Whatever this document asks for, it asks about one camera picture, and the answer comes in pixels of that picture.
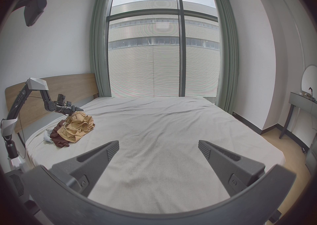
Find round mirror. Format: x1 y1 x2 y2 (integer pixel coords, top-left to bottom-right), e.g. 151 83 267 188
301 65 317 95

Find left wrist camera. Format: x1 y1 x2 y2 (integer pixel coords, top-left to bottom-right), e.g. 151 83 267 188
57 94 72 106

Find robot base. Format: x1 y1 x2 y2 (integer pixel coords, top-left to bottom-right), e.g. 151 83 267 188
4 170 41 216

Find window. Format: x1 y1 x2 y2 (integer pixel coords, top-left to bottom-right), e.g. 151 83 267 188
106 0 221 102

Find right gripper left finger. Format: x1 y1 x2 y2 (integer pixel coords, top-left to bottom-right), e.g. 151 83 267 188
50 141 120 198

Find bed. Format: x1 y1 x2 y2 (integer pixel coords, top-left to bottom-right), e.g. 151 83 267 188
5 73 286 216

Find grey dressing table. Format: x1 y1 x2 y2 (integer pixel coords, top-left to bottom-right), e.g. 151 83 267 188
279 92 317 150

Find tan shorts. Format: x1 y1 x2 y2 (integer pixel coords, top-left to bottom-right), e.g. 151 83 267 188
57 111 96 143

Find brown garment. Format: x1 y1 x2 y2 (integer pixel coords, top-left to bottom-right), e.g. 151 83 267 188
50 120 71 149

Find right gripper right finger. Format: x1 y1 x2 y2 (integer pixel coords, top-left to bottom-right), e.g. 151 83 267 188
198 140 266 198

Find grey-green curtain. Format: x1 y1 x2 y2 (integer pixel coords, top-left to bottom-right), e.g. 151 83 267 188
90 0 112 97
210 0 239 115

